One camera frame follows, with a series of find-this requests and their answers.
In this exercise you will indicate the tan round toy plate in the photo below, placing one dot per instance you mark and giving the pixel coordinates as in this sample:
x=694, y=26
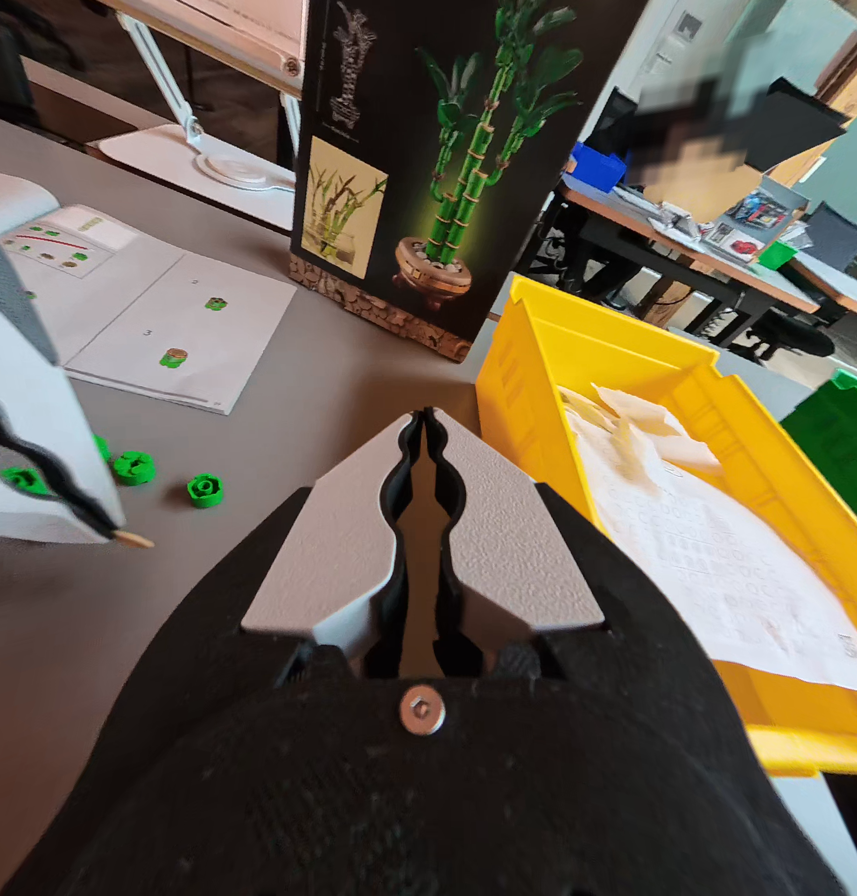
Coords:
x=138, y=540

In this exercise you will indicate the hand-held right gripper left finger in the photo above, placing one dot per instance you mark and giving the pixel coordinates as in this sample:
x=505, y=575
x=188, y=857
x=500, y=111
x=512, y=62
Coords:
x=323, y=560

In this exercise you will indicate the white paper bags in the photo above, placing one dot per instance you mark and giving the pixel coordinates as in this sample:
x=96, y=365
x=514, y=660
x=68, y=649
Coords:
x=715, y=560

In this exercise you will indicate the blue parts bin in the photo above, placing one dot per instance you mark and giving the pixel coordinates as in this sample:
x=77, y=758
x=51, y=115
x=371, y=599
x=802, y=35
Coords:
x=596, y=168

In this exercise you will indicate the yellow plastic parts bin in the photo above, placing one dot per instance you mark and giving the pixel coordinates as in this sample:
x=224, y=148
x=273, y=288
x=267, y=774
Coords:
x=540, y=364

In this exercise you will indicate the black toy set box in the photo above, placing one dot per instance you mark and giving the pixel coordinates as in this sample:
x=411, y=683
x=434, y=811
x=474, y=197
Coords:
x=400, y=70

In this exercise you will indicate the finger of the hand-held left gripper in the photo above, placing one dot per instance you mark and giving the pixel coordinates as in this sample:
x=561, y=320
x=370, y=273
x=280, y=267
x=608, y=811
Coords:
x=36, y=406
x=22, y=521

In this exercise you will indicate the black computer monitor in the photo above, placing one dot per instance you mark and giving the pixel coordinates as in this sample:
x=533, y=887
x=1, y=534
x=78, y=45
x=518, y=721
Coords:
x=785, y=126

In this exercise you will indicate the grey desk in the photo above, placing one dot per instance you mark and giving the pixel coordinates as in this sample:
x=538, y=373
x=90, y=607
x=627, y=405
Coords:
x=295, y=434

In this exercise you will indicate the cluttered wooden desk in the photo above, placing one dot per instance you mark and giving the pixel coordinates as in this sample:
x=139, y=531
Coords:
x=785, y=290

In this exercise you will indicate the building instruction booklet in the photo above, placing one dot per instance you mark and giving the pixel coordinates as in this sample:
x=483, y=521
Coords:
x=190, y=329

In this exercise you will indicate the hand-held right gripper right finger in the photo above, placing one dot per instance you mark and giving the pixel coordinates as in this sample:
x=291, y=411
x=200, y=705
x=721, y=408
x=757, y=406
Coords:
x=526, y=560

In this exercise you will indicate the cluster of green round bricks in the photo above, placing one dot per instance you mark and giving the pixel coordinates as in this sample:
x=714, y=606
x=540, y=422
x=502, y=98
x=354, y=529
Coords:
x=134, y=467

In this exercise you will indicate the green plastic bin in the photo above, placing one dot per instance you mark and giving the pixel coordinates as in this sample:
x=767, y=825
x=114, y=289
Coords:
x=834, y=434

